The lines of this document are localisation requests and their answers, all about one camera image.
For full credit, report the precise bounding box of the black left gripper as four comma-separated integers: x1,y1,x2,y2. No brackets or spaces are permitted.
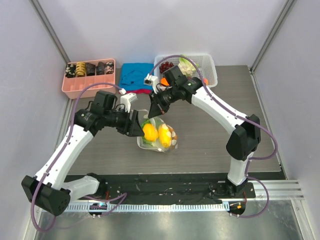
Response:
103,106,145,137

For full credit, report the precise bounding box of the green lettuce leaf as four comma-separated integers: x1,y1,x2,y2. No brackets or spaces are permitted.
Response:
142,121,158,146

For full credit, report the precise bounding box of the yellow lemon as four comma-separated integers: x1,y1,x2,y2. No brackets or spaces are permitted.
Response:
142,123,159,142

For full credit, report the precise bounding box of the clear zip top bag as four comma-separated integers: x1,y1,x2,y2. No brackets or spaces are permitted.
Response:
137,109,178,153

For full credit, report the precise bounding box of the yellow mango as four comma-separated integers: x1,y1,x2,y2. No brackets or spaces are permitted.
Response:
158,124,172,148

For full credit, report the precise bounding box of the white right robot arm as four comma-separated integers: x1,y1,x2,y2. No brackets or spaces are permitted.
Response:
144,66,261,198

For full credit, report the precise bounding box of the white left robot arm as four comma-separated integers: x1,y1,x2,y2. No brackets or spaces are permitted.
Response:
21,90,144,216

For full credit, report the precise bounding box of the magenta folded cloth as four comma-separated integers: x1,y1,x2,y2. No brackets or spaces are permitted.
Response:
118,88,152,95

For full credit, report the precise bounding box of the orange fruit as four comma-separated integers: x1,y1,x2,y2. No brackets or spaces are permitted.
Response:
160,78,170,86

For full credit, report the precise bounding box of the blue folded cloth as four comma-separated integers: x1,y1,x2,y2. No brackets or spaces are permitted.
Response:
118,63,154,92

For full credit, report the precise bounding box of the red grape bunch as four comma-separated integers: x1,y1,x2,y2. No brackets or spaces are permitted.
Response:
159,61,174,74

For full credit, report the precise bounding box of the peach fruit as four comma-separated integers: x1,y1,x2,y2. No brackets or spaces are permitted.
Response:
203,78,209,85

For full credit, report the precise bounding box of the pink floral roll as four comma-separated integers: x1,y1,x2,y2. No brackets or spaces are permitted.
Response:
105,61,115,75

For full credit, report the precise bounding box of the white plastic basket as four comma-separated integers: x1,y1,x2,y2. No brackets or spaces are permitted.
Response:
153,53,218,88

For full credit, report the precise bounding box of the black roll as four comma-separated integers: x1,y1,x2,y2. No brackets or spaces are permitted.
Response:
96,61,106,76

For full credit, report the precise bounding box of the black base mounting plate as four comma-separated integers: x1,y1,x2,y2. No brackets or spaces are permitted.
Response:
63,172,257,206

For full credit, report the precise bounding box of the dark brown roll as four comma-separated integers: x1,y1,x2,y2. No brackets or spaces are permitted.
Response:
85,62,96,76

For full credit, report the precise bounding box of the pink divided storage box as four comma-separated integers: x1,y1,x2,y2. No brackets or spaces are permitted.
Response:
61,58,116,100

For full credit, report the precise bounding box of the yellow striped roll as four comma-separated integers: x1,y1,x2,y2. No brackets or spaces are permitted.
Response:
75,61,86,78

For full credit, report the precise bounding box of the dark floral sushi roll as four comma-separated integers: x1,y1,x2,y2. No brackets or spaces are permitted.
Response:
65,63,76,78

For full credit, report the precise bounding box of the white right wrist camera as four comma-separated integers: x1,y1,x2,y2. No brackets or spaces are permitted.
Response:
143,73,160,93

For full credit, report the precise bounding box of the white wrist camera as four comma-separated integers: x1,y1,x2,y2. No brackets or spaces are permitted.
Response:
119,88,138,113
143,73,160,93

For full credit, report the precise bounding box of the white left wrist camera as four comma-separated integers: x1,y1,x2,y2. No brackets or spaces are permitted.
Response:
119,88,138,113

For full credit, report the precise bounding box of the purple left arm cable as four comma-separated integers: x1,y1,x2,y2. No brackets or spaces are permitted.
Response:
30,82,127,233

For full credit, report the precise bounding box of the white slotted cable duct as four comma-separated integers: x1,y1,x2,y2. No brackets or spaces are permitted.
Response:
65,201,230,213

